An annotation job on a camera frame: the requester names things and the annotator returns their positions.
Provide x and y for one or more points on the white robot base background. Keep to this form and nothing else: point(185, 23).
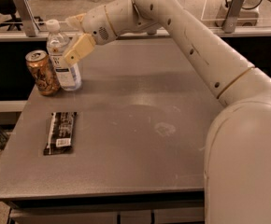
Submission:
point(248, 16)

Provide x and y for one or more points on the right metal bracket post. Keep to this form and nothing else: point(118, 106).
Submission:
point(232, 15)

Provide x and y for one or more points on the left metal bracket post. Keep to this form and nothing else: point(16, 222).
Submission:
point(28, 21)

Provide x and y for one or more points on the clear plastic water bottle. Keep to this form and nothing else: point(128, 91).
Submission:
point(67, 74)

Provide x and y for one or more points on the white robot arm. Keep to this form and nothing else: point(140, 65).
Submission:
point(237, 165)

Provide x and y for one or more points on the black snack bar wrapper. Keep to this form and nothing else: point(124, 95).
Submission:
point(60, 137)

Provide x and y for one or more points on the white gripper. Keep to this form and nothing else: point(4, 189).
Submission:
point(95, 24)

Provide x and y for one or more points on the metal bracket post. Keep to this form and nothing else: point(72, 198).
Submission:
point(232, 15)
point(28, 21)

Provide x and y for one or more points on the grey table drawer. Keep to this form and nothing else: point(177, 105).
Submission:
point(115, 213)

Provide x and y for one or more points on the orange soda can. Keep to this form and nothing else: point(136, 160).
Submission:
point(41, 69)

